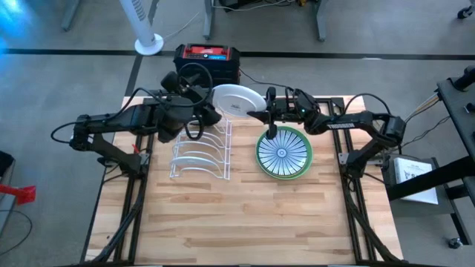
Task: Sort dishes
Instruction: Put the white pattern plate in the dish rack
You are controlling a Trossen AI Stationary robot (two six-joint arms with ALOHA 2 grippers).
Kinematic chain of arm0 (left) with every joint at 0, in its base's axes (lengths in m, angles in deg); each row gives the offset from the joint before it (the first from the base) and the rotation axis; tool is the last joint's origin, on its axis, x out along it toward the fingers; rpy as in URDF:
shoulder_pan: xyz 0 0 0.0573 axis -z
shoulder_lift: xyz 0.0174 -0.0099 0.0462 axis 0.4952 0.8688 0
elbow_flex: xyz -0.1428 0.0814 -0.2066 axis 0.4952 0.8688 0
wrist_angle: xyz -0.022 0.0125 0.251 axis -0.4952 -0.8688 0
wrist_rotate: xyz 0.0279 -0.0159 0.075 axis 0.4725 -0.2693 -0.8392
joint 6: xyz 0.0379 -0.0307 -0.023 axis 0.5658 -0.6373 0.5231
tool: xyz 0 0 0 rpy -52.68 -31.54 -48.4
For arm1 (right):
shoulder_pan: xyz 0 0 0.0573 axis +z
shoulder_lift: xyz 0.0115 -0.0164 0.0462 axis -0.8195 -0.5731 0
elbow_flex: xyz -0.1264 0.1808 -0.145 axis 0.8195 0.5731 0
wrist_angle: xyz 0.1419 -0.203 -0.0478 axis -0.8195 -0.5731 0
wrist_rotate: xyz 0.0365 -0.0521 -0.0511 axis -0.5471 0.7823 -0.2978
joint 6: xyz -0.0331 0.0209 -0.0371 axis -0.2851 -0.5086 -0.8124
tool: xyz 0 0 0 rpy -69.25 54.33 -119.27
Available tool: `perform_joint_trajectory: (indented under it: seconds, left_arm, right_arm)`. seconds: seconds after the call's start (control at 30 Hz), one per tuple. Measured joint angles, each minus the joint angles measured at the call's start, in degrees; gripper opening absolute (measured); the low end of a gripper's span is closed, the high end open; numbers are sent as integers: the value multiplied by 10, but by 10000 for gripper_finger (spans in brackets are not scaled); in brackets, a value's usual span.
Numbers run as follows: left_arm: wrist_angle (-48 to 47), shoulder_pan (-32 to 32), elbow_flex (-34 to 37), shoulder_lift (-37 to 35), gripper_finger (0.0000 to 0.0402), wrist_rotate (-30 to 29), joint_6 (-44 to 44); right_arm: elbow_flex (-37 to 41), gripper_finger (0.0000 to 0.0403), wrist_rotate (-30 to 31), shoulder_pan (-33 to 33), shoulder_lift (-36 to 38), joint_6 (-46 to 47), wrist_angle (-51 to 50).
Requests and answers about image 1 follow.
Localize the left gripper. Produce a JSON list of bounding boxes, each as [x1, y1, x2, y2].
[[160, 70, 223, 129]]

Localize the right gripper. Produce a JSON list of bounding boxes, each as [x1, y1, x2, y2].
[[246, 87, 300, 140]]

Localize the blue white striped plate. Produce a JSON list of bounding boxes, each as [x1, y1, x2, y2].
[[257, 128, 309, 177]]

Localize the large green plate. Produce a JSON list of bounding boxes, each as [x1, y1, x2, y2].
[[255, 125, 314, 181]]

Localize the red black power station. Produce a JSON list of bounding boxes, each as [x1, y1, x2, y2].
[[173, 43, 241, 88]]

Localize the white tower fan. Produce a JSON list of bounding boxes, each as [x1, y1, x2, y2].
[[119, 0, 165, 56]]

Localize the wooden desk grey legs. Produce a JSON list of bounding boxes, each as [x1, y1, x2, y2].
[[202, 0, 330, 42]]

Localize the white booklet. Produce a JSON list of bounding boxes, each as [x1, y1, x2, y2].
[[393, 157, 439, 205]]

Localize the black equipment stand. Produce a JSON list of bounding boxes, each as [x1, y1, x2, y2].
[[385, 65, 475, 245]]

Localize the red plastic object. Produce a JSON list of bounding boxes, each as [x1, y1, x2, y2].
[[0, 184, 37, 206]]

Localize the grey bin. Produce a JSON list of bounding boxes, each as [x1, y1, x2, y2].
[[0, 150, 16, 238]]

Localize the black power station cable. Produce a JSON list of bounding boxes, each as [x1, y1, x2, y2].
[[239, 68, 298, 98]]

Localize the white floor cable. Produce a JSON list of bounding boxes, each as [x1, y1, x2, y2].
[[163, 10, 201, 40]]

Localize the black aluminium table frame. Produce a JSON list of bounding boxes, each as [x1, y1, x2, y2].
[[79, 96, 405, 266]]

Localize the white wire dish rack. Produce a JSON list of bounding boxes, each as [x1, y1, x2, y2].
[[169, 107, 233, 182]]

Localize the floor cable bundle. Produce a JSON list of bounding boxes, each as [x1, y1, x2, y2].
[[211, 0, 316, 12]]

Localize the yellow white wire bundle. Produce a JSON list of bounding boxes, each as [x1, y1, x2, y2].
[[404, 92, 441, 123]]

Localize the grey metal base plate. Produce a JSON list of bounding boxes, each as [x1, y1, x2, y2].
[[381, 154, 459, 218]]

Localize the thin black floor cable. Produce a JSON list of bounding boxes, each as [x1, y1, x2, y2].
[[0, 209, 33, 257]]

